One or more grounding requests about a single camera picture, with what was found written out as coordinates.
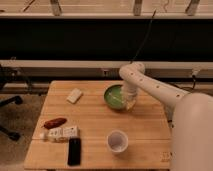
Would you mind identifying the green ceramic bowl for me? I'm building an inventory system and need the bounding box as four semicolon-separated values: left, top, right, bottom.
104;84;126;110

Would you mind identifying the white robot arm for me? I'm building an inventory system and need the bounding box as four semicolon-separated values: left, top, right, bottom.
119;62;213;171

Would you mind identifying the white plastic cup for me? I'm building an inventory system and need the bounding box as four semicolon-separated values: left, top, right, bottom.
106;130;129;154

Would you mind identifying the white small carton box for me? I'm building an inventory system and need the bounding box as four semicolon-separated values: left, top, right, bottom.
39;126;79;143

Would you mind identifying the black smartphone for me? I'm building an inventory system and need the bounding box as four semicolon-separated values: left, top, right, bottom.
67;138;81;166

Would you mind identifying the red sausage toy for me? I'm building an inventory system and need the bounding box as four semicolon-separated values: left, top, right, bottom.
44;118;67;129

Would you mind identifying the black office chair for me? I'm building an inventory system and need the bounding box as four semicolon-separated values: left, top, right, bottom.
0;64;23;141

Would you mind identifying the black hanging cable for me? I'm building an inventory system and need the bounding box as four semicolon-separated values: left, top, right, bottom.
129;9;157;65

